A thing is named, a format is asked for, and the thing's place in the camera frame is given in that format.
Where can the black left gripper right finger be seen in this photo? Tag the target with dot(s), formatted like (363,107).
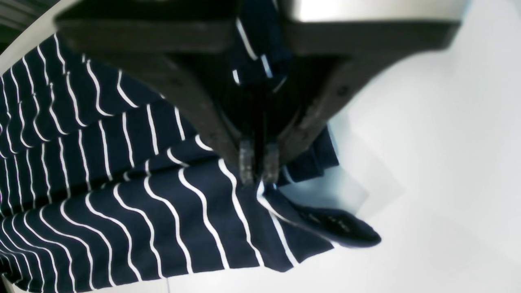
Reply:
(331,62)

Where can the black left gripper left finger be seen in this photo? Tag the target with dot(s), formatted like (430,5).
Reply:
(181,53)

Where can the navy white striped T-shirt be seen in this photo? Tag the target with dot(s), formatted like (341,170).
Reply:
(105,183)

